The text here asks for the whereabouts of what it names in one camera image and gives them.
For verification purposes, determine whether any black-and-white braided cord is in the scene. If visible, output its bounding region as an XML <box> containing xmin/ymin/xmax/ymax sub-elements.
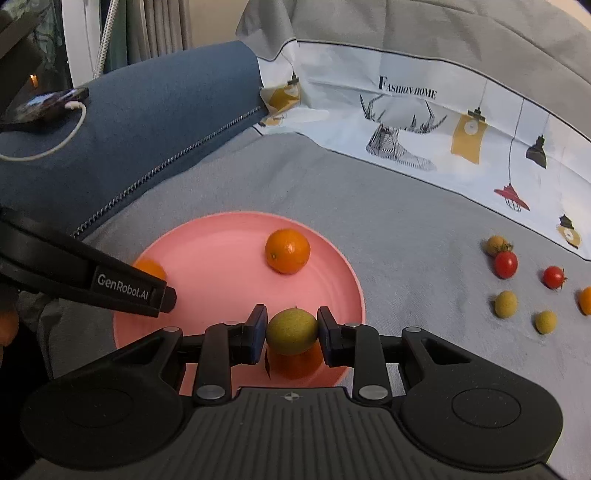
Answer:
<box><xmin>93</xmin><ymin>0</ymin><xmax>120</xmax><ymax>79</ymax></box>

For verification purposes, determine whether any white door frame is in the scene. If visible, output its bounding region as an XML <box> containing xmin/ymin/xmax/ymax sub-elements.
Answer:
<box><xmin>60</xmin><ymin>0</ymin><xmax>101</xmax><ymax>90</ymax></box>

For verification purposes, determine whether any brownish green cherry tomato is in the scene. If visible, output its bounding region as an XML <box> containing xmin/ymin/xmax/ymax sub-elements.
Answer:
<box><xmin>484</xmin><ymin>235</ymin><xmax>514</xmax><ymax>257</ymax></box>

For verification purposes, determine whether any red cherry tomato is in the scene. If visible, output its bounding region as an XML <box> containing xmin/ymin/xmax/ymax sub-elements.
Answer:
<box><xmin>493</xmin><ymin>251</ymin><xmax>519</xmax><ymax>280</ymax></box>
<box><xmin>542</xmin><ymin>266</ymin><xmax>568</xmax><ymax>290</ymax></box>

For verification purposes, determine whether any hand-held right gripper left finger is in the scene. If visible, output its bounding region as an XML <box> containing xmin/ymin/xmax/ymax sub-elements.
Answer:
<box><xmin>111</xmin><ymin>305</ymin><xmax>269</xmax><ymax>407</ymax></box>

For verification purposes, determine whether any grey curtain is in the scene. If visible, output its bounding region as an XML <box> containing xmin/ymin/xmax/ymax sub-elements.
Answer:
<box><xmin>124</xmin><ymin>0</ymin><xmax>195</xmax><ymax>63</ymax></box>

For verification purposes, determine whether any white charging cable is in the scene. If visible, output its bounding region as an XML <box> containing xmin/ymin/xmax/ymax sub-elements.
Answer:
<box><xmin>0</xmin><ymin>102</ymin><xmax>88</xmax><ymax>162</ymax></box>

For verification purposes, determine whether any blue fabric cushion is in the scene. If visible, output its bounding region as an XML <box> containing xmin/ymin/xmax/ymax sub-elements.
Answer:
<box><xmin>0</xmin><ymin>41</ymin><xmax>269</xmax><ymax>241</ymax></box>

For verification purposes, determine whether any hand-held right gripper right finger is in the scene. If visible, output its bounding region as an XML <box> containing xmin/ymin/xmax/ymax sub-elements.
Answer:
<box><xmin>318</xmin><ymin>307</ymin><xmax>476</xmax><ymax>403</ymax></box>

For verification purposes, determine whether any person's left hand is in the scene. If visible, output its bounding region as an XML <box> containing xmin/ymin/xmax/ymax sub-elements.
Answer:
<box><xmin>0</xmin><ymin>311</ymin><xmax>20</xmax><ymax>348</ymax></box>

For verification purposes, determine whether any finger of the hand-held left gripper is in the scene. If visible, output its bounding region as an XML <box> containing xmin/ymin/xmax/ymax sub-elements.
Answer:
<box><xmin>0</xmin><ymin>207</ymin><xmax>177</xmax><ymax>319</ymax></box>

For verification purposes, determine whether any black smartphone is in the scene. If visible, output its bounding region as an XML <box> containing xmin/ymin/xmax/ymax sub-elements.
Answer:
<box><xmin>0</xmin><ymin>87</ymin><xmax>90</xmax><ymax>134</ymax></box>

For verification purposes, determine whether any pink round plate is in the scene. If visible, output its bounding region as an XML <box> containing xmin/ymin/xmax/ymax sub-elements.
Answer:
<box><xmin>113</xmin><ymin>211</ymin><xmax>366</xmax><ymax>398</ymax></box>

